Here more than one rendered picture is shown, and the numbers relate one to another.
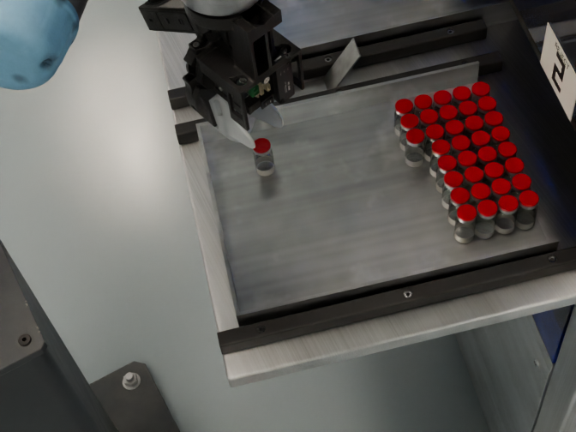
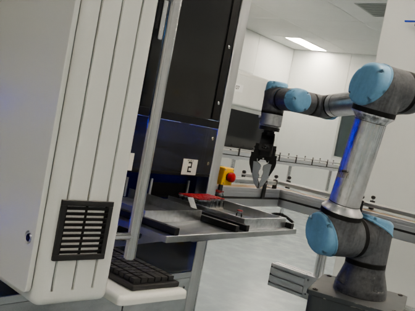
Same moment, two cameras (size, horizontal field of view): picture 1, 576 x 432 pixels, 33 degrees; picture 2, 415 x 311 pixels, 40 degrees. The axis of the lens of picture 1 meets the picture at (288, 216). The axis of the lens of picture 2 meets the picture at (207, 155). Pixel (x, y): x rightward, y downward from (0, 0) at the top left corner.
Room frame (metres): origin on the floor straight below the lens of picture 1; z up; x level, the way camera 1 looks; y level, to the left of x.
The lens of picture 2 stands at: (2.17, 1.23, 1.19)
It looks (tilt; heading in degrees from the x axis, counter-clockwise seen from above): 3 degrees down; 224
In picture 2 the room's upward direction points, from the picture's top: 11 degrees clockwise
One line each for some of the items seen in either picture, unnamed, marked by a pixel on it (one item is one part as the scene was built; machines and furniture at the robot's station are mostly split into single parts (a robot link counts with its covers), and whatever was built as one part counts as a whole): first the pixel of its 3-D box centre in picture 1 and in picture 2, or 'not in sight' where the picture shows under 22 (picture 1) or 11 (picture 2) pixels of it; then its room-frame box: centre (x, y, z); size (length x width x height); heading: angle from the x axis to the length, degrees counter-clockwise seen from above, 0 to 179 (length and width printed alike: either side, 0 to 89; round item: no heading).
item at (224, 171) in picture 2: not in sight; (222, 174); (0.40, -0.35, 0.99); 0.08 x 0.07 x 0.07; 95
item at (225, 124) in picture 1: (237, 128); (265, 175); (0.61, 0.04, 1.05); 0.06 x 0.03 x 0.09; 35
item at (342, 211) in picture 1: (366, 188); (226, 211); (0.63, -0.09, 0.90); 0.34 x 0.26 x 0.04; 95
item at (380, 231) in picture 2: not in sight; (368, 236); (0.63, 0.46, 0.96); 0.13 x 0.12 x 0.14; 162
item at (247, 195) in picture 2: not in sight; (231, 187); (0.13, -0.51, 0.92); 0.69 x 0.16 x 0.16; 5
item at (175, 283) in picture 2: not in sight; (106, 257); (1.29, 0.12, 0.82); 0.40 x 0.14 x 0.02; 89
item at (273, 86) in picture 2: not in sight; (275, 98); (0.62, 0.03, 1.32); 0.09 x 0.08 x 0.11; 72
